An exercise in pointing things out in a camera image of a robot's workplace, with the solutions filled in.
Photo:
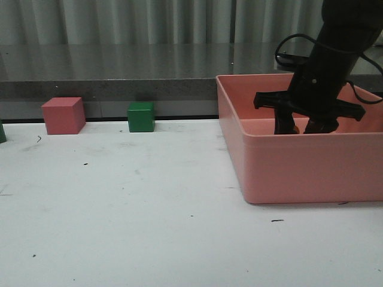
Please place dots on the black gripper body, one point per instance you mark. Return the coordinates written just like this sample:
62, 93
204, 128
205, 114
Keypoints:
313, 92

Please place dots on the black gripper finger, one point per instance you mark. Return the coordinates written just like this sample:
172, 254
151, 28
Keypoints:
284, 122
315, 126

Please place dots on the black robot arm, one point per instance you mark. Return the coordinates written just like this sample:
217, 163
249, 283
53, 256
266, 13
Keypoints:
349, 29

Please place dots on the pink plastic bin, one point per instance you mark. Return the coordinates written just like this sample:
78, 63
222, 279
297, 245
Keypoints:
345, 165

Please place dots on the grey stone counter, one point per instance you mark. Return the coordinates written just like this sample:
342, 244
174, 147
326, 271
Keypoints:
178, 78

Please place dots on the green cube near bin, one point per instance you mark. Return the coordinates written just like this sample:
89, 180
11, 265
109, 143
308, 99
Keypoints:
140, 116

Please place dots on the pink cube at back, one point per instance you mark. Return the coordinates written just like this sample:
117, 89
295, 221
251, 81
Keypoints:
64, 115

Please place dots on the grey pleated curtain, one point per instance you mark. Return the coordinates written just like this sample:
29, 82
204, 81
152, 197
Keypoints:
155, 22

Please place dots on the green cube far left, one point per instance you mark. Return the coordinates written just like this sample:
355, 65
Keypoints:
3, 137

